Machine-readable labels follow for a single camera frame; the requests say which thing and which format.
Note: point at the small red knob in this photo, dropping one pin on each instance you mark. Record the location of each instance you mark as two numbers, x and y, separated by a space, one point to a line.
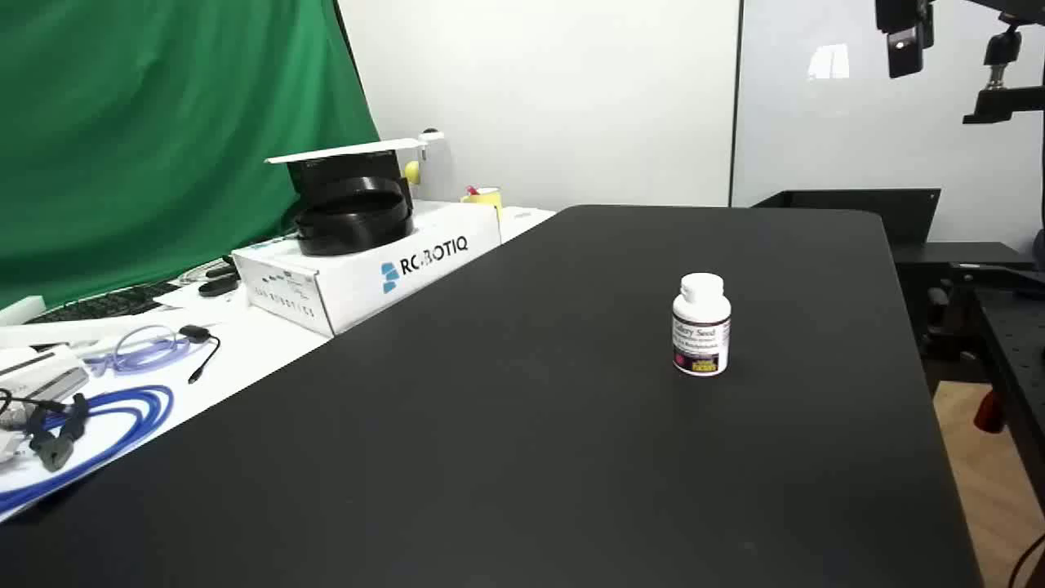
986 412

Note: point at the white Robotiq cardboard box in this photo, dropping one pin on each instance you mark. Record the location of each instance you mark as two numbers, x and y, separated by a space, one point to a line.
360 265

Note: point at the thin vertical pole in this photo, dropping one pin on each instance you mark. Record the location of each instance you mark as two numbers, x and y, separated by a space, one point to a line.
740 102

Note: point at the black computer mouse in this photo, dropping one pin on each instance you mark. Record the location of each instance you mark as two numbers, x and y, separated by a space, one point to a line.
221 284

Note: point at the black keyboard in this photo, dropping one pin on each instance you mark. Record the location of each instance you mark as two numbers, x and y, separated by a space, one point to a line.
102 300

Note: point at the white pill bottle dark label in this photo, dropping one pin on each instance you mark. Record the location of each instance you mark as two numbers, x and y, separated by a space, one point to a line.
700 326

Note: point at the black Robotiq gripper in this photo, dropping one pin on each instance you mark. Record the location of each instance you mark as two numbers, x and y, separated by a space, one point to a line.
906 20

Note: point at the green screen cloth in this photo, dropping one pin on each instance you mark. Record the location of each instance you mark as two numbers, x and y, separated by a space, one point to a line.
150 117

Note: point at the small yellow object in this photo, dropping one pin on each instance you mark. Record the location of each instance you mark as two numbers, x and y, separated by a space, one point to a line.
486 201

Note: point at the white side desk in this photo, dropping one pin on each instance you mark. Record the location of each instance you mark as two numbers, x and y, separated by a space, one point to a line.
140 360

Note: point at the black clamp tool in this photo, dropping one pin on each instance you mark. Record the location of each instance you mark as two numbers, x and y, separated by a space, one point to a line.
57 426

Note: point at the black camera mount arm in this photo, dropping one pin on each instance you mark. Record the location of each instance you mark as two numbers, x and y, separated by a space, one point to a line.
1008 91

